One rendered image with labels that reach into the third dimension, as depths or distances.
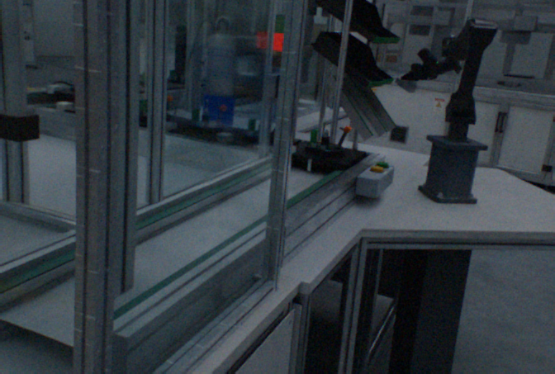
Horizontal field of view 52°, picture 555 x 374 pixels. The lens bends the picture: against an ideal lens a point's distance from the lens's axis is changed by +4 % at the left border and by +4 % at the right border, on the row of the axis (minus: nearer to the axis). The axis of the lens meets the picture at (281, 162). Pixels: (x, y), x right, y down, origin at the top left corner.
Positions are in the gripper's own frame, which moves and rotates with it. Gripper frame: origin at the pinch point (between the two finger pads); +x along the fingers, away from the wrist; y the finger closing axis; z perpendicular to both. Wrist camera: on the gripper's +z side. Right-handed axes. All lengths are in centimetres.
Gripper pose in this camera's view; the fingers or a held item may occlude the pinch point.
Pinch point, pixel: (411, 75)
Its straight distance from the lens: 223.2
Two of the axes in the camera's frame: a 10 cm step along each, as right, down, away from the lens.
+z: -2.3, -9.7, 0.1
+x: -7.8, 1.9, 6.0
